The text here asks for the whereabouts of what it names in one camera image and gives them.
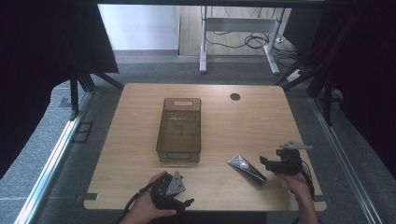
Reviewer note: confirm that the white desk frame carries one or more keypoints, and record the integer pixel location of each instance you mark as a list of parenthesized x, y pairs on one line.
[(203, 46)]

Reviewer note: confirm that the person's right hand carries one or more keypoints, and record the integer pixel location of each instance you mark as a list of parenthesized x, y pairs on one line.
[(295, 183)]

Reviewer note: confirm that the black metal stand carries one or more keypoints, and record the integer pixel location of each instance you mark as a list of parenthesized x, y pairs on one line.
[(327, 105), (74, 96)]

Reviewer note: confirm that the black curtain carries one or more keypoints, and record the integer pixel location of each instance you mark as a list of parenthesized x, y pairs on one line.
[(37, 62), (367, 77)]

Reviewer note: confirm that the transparent brown plastic basket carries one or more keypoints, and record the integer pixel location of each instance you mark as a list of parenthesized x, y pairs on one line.
[(179, 130)]

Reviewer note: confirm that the aluminium rail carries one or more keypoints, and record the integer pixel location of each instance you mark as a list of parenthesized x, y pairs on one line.
[(46, 174), (342, 158)]

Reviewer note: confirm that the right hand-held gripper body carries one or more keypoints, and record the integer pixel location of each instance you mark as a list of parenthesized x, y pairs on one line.
[(288, 165)]

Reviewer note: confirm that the person's left hand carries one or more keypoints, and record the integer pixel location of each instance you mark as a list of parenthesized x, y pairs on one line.
[(141, 208)]

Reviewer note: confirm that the black and silver tube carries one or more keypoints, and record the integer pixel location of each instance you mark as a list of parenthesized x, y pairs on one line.
[(247, 169)]

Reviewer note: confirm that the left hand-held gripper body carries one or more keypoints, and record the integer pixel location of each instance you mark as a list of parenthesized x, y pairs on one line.
[(162, 193)]

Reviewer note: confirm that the white power strip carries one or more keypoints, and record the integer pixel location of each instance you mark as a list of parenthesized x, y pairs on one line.
[(294, 75)]

